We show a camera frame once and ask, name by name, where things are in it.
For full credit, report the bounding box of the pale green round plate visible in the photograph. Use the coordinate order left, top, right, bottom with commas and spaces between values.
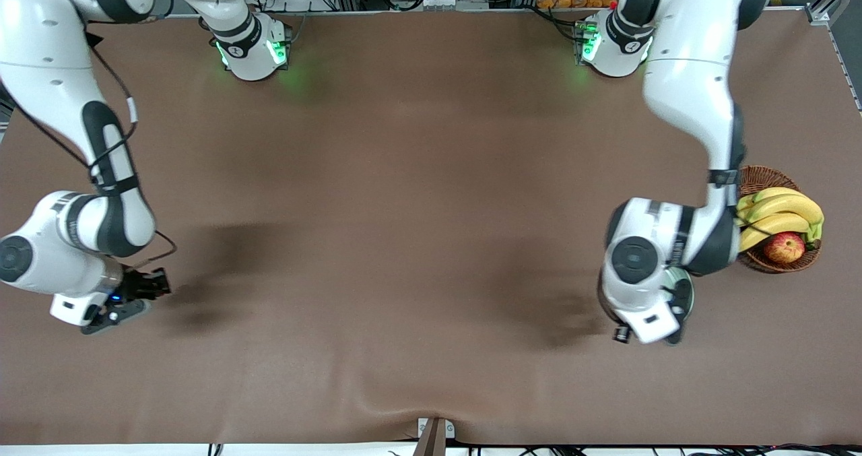
662, 267, 695, 308

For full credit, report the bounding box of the red yellow apple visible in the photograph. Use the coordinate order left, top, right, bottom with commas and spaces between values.
763, 232, 806, 264

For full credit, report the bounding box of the yellow banana bunch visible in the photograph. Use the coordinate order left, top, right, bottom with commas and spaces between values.
737, 187, 825, 255

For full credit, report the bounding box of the brown wicker basket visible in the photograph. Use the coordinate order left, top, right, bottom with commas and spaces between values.
737, 166, 822, 273

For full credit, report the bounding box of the brown table cloth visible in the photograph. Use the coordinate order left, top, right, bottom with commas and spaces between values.
0, 8, 862, 447

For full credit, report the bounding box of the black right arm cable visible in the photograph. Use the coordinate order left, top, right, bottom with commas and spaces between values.
84, 32, 178, 268

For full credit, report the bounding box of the grey metal clamp bracket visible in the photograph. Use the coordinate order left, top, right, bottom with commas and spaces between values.
418, 417, 456, 456

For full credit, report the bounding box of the aluminium frame post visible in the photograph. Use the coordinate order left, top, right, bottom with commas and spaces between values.
805, 0, 862, 113

